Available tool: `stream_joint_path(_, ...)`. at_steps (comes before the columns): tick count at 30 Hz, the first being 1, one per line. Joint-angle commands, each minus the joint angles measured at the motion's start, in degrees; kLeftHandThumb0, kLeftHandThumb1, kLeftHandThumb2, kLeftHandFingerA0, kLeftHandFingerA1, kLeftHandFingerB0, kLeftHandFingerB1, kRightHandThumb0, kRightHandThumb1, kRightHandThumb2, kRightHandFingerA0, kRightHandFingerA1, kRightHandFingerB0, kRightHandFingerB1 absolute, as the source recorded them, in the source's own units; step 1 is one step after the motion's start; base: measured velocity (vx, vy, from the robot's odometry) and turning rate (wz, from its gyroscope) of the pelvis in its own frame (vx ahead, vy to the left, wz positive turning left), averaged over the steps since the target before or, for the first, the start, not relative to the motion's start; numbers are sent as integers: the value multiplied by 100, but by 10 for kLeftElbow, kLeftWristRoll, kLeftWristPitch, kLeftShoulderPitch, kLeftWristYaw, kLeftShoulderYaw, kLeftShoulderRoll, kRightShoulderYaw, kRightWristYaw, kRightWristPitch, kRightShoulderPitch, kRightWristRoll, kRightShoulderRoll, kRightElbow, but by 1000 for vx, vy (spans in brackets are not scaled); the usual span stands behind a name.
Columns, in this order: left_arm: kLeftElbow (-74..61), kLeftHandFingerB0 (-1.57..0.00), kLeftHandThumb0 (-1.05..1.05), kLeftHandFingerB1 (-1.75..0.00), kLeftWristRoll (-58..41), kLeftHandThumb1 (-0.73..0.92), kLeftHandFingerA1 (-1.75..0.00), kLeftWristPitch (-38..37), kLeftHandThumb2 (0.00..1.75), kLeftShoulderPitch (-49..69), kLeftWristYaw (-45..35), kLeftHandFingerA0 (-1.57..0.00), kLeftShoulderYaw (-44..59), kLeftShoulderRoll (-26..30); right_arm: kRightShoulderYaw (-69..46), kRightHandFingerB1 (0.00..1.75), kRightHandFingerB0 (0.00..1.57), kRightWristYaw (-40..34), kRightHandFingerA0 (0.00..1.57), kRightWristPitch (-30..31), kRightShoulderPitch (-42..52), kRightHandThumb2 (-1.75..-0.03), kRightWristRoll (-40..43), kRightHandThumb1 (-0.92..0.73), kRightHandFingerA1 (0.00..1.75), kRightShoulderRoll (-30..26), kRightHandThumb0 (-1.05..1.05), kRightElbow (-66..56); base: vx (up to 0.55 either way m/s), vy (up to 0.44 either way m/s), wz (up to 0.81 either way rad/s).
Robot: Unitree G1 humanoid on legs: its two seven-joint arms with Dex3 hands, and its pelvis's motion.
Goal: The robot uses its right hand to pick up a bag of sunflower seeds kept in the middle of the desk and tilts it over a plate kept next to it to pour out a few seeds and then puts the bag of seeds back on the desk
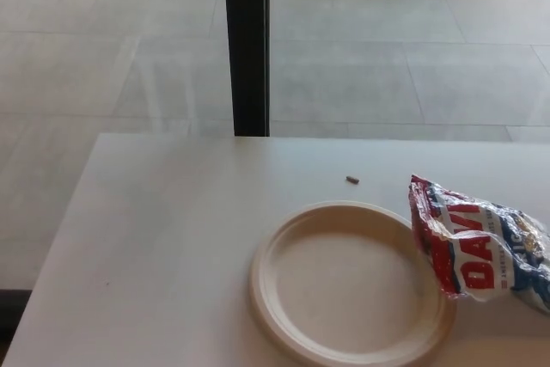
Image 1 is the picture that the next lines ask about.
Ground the black vertical window frame post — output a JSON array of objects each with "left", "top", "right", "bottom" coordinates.
[{"left": 223, "top": 0, "right": 272, "bottom": 138}]

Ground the round cream paper plate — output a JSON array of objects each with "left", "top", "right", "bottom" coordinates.
[{"left": 248, "top": 199, "right": 459, "bottom": 367}]

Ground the red white blue seed bag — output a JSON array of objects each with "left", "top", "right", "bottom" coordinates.
[{"left": 406, "top": 174, "right": 550, "bottom": 315}]

